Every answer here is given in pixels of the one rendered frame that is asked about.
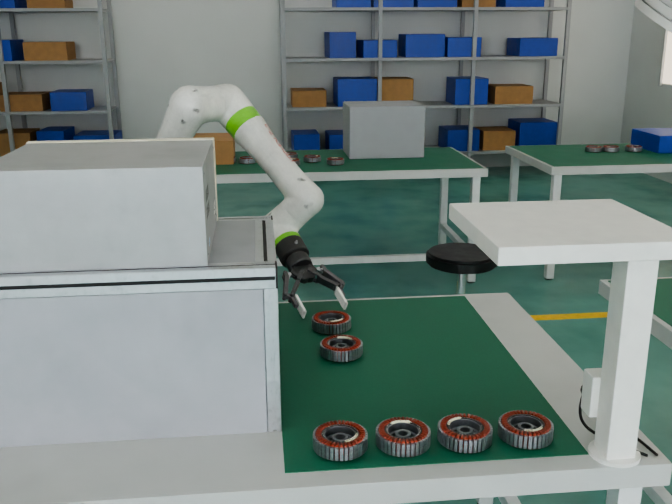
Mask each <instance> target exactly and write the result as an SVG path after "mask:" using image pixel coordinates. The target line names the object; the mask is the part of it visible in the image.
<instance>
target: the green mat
mask: <svg viewBox="0 0 672 504"><path fill-rule="evenodd" d="M347 302H348V305H347V308H346V310H343V308H342V306H341V304H340V303H339V301H323V302H302V304H303V306H304V307H305V309H306V311H307V312H306V315H305V318H302V317H301V315H300V313H299V311H298V309H297V308H294V307H293V305H292V303H278V309H279V345H280V380H281V415H282V439H283V454H284V468H285V473H299V472H315V471H331V470H347V469H363V468H379V467H395V466H411V465H427V464H443V463H459V462H475V461H491V460H507V459H523V458H539V457H555V456H571V455H587V454H589V453H588V452H587V451H586V450H585V448H584V447H583V446H582V444H581V443H580V442H579V441H578V439H577V438H576V437H575V436H574V434H573V433H572V432H571V430H570V429H569V428H568V427H567V425H566V424H565V423H564V422H563V420H562V419H561V418H560V417H559V415H558V414H557V413H556V411H555V410H554V409H553V408H552V406H551V405H550V404H549V403H548V401H547V400H546V399H545V397H544V396H543V395H542V394H541V392H540V391H539V390H538V389H537V387H536V386H535V385H534V383H533V382H532V381H531V380H530V378H529V377H528V376H527V375H526V373H525V372H524V371H523V370H522V368H521V367H520V366H519V364H518V363H517V362H516V361H515V359H514V358H513V357H512V356H511V354H510V353H509V352H508V350H507V349H506V348H505V347H504V345H503V344H502V343H501V342H500V340H499V339H498V338H497V336H496V335H495V334H494V333H493V331H492V330H491V329H490V328H489V326H488V325H487V324H486V323H485V321H484V320H483V319H482V317H481V316H480V315H479V314H478V312H477V311H476V310H475V309H474V307H473V306H472V305H471V303H470V302H469V301H468V300H467V298H466V297H465V296H446V297H421V298H397V299H372V300H347ZM326 310H327V311H328V310H330V311H331V310H333V311H334V310H336V311H337V310H338V311H341V312H342V311H343V312H345V313H347V314H349V315H350V316H351V329H350V330H349V331H347V332H345V333H341V336H342V334H344V335H346V334H347V335H351V336H355V337H357V338H359V339H361V340H362V342H363V354H362V356H361V357H360V358H358V359H356V360H353V361H350V362H345V361H344V362H335V361H334V362H333V361H329V360H327V359H325V358H323V357H322V356H321V355H320V342H321V340H322V339H324V338H326V337H328V336H331V335H330V334H329V335H327V334H326V335H325V334H321V333H318V332H316V331H314V330H313V329H312V316H313V315H314V314H316V313H318V312H322V311H326ZM513 410H519V411H520V410H523V411H524V410H527V411H532V412H536V413H539V414H542V415H544V416H545V417H547V418H548V419H550V420H551V421H552V423H553V425H554V432H553V441H552V443H551V444H550V445H548V446H547V447H544V448H541V449H534V450H533V449H530V450H528V449H523V447H522V449H520V448H516V447H514V446H511V445H509V444H507V443H506V442H504V441H503V440H501V439H500V437H499V435H498V420H499V417H500V416H501V415H502V414H504V413H506V412H509V411H513ZM456 413H457V414H459V413H462V414H463V413H465V414H466V416H467V414H473V415H477V416H479V417H481V418H483V419H485V420H486V421H488V422H489V423H490V424H491V425H492V428H493V434H492V444H491V446H490V447H489V448H488V449H486V450H484V451H481V452H478V453H470V454H469V453H468V452H467V453H463V452H462V453H459V451H458V452H455V451H452V450H449V449H447V448H446V447H444V446H443V445H441V444H440V443H439V441H438V439H437V429H438V422H439V421H440V420H441V419H442V418H443V417H446V416H448V415H451V414H456ZM393 417H396V418H397V417H409V418H410V417H411V418H415V419H417V420H420V421H422V422H424V423H425V424H427V426H429V428H430V430H431V440H430V447H429V449H428V450H427V451H426V452H425V453H422V454H421V455H418V456H414V457H406V456H405V457H401V456H400V457H397V455H396V456H392V455H389V454H386V453H384V452H382V451H381V449H379V448H378V447H377V445H376V427H377V425H378V424H379V423H380V422H382V421H383V420H386V419H389V418H393ZM334 420H336V421H337V420H341V422H342V420H345V422H346V421H347V420H348V421H352V422H355V423H358V424H360V425H361V426H363V427H364V428H365V429H366V430H367V432H368V449H367V451H366V452H365V454H363V455H362V456H360V457H359V458H356V459H353V460H348V461H344V459H343V461H340V459H339V461H335V460H334V461H332V460H327V459H324V458H322V457H320V456H319V455H317V454H316V453H315V452H314V450H313V431H314V430H315V428H316V427H318V426H319V425H321V424H323V423H326V422H329V421H334Z"/></svg>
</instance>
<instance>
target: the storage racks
mask: <svg viewBox="0 0 672 504"><path fill-rule="evenodd" d="M106 2H107V9H103V7H102V0H97V6H98V8H0V13H9V20H10V28H11V37H12V39H17V36H16V28H15V19H14V13H64V12H98V17H99V28H100V40H101V51H102V58H100V59H73V60H61V61H24V60H16V61H4V55H3V47H2V39H1V31H0V74H1V82H2V89H3V97H4V105H5V112H1V111H0V115H6V121H7V128H8V136H9V144H10V152H12V151H14V150H15V142H14V134H13V126H12V118H11V115H21V118H22V126H23V128H28V127H27V119H26V115H60V114H107V117H108V128H109V139H114V132H113V120H112V112H113V111H115V110H116V117H117V128H118V130H122V124H121V112H120V101H119V89H118V77H117V65H116V54H115V42H114V30H113V19H112V7H111V0H106ZM478 6H479V0H474V7H383V0H378V7H309V8H285V0H279V22H280V62H281V102H282V142H283V148H284V150H292V148H288V125H287V111H315V110H343V107H338V106H336V105H335V104H334V103H327V107H292V105H291V103H287V81H286V62H311V61H371V77H373V78H374V77H375V61H378V92H377V101H382V61H418V60H459V72H458V76H463V60H471V78H470V100H469V105H454V104H451V103H449V102H446V101H416V102H418V103H420V104H422V105H425V109H443V108H457V122H456V125H461V108H469V122H468V145H467V151H459V152H461V153H463V154H464V155H467V156H468V157H469V158H471V157H472V154H507V153H505V150H481V149H479V151H472V135H473V114H474V108H506V107H542V111H541V118H546V107H559V110H558V123H557V136H556V145H561V134H562V122H563V109H564V97H565V84H566V72H567V59H568V47H569V34H570V22H571V9H572V0H567V7H554V0H549V7H478ZM560 10H566V21H565V33H564V46H563V56H558V55H557V56H510V55H481V57H476V49H477V27H478V11H549V13H548V27H547V38H551V37H552V23H553V11H560ZM409 11H461V22H460V37H464V33H465V11H473V33H472V56H471V57H401V56H397V58H382V36H383V12H409ZM103 12H107V13H108V25H109V36H110V48H111V58H107V53H106V41H105V30H104V19H103ZM285 12H371V40H375V12H378V58H362V57H357V56H356V58H328V57H286V38H285ZM525 59H545V69H544V83H543V97H542V99H539V100H533V102H532V104H492V103H489V102H487V105H474V92H475V71H476V60H525ZM550 59H562V72H561V85H560V97H559V103H557V102H552V101H548V100H547V91H548V78H549V64H550ZM109 62H112V71H113V82H114V94H115V105H116V106H111V98H110V86H109V75H108V64H107V63H109ZM97 63H103V73H104V84H105V95H106V106H94V107H93V108H91V109H89V110H87V111H51V108H50V109H48V110H45V111H22V112H11V110H10V102H9V94H8V86H7V78H6V71H5V64H15V69H16V77H17V86H18V92H23V86H22V77H21V69H20V64H97Z"/></svg>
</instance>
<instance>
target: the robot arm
mask: <svg viewBox="0 0 672 504"><path fill-rule="evenodd" d="M213 121H218V122H219V123H220V124H221V125H222V126H223V127H224V128H225V130H226V131H227V132H228V133H229V134H230V135H231V136H232V137H233V138H234V139H235V140H234V141H235V142H236V143H237V144H239V145H240V146H241V147H242V148H243V149H244V150H245V151H246V152H247V153H248V154H249V155H250V156H251V157H252V158H253V159H254V160H255V161H256V162H257V163H258V164H259V166H260V167H261V168H262V169H263V170H264V171H265V173H266V174H267V175H268V176H269V177H270V179H271V180H272V181H273V183H274V184H275V185H276V186H277V188H278V189H279V190H280V191H281V193H282V194H283V195H284V200H283V201H282V202H281V203H280V204H279V205H277V206H276V207H275V208H274V209H273V210H272V211H270V212H269V213H268V214H267V215H266V216H271V215H272V217H273V227H274V238H275V249H276V255H277V256H278V258H279V260H280V262H281V264H282V265H283V266H284V267H285V268H287V269H288V271H289V272H287V271H283V275H282V279H283V294H282V300H288V302H289V303H292V305H293V307H294V308H297V309H298V311H299V313H300V315H301V317H302V318H305V315H306V312H307V311H306V309H305V307H304V306H303V304H302V302H301V300H300V298H299V297H298V295H297V294H295V293H296V291H297V289H298V286H299V284H300V283H303V284H305V283H311V282H315V283H319V284H321V285H323V286H325V287H327V288H329V289H331V290H333V291H334V294H335V296H336V298H337V299H338V301H339V303H340V304H341V306H342V308H343V310H346V308H347V305H348V302H347V300H346V299H345V293H344V291H343V290H342V289H343V288H344V285H345V282H344V281H343V280H341V279H340V278H338V277H337V276H336V275H334V274H333V273H332V272H330V271H329V270H328V269H326V267H325V266H324V265H323V264H321V265H320V267H317V268H316V267H314V266H313V264H312V261H311V259H310V257H309V250H308V249H307V247H306V245H305V243H304V242H303V240H302V238H301V237H300V235H299V233H298V231H299V230H300V229H301V227H302V226H303V225H304V224H305V223H306V222H308V221H309V220H310V219H311V218H312V217H313V216H315V215H316V214H317V213H318V212H319V211H320V210H321V209H322V207H323V204H324V195H323V192H322V190H321V189H320V188H319V187H318V186H317V185H316V184H315V183H314V182H313V181H312V180H311V179H310V178H309V177H308V176H307V175H306V174H305V173H304V172H303V171H302V170H301V169H300V168H299V167H298V165H297V164H296V163H295V162H294V161H293V160H292V158H291V157H290V156H289V155H288V154H287V152H286V151H285V150H284V148H283V147H282V146H281V144H280V143H279V142H278V140H277V139H276V137H275V136H274V134H273V133H272V131H271V130H270V128H269V127H268V125H267V123H266V122H265V120H264V118H263V117H262V116H260V114H259V113H258V111H257V110H256V109H255V107H254V106H253V105H252V103H251V102H250V101H249V99H248V98H247V97H246V96H245V94H244V93H243V92H242V91H241V90H240V89H239V88H238V87H237V86H235V85H232V84H220V85H215V86H192V85H186V86H182V87H180V88H178V89H177V90H176V91H175V92H174V93H173V94H172V96H171V98H170V101H169V104H168V107H167V111H166V114H165V117H164V119H163V122H162V125H161V127H160V130H159V132H158V134H157V137H156V139H159V138H193V137H194V136H195V134H196V133H197V131H198V130H199V128H200V127H201V126H202V125H203V124H204V123H207V122H213ZM315 276H317V279H316V278H315ZM290 277H292V278H293V279H295V280H296V281H295V284H294V286H293V288H292V291H291V293H288V285H289V279H290Z"/></svg>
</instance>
